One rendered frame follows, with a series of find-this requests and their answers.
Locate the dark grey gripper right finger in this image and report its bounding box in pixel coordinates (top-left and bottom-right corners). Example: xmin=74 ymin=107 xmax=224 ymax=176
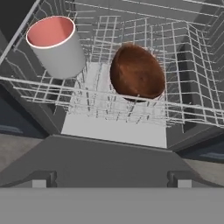
xmin=166 ymin=170 xmax=207 ymax=189

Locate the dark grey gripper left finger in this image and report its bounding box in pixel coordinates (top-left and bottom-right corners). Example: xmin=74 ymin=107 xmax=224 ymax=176
xmin=17 ymin=170 xmax=58 ymax=189

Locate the grey dishwasher door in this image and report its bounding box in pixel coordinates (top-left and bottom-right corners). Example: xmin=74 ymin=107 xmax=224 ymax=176
xmin=0 ymin=134 xmax=224 ymax=189

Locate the brown wooden bowl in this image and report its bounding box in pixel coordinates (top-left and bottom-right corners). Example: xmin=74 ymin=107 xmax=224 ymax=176
xmin=109 ymin=42 xmax=166 ymax=103

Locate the grey dishwasher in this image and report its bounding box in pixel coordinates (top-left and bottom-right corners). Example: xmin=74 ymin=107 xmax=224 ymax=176
xmin=0 ymin=0 xmax=224 ymax=152

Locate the white cup with pink inside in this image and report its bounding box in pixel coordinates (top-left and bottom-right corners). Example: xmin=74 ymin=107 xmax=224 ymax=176
xmin=25 ymin=15 xmax=87 ymax=81

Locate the white wire dishwasher rack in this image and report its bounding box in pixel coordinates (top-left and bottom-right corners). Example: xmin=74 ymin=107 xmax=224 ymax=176
xmin=0 ymin=0 xmax=224 ymax=130

